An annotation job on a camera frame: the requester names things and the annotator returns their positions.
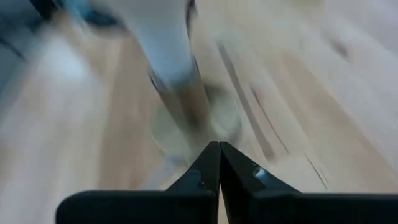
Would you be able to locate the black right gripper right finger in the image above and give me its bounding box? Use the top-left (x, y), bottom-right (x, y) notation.
top-left (219, 141), bottom-right (398, 224)

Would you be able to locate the white flood lightbulb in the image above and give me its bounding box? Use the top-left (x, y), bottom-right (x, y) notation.
top-left (93, 0), bottom-right (201, 91)

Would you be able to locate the brass lamp socket base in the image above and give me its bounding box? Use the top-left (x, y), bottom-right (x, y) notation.
top-left (148, 70), bottom-right (244, 162)

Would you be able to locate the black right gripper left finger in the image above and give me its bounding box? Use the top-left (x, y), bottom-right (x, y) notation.
top-left (55, 141), bottom-right (222, 224)

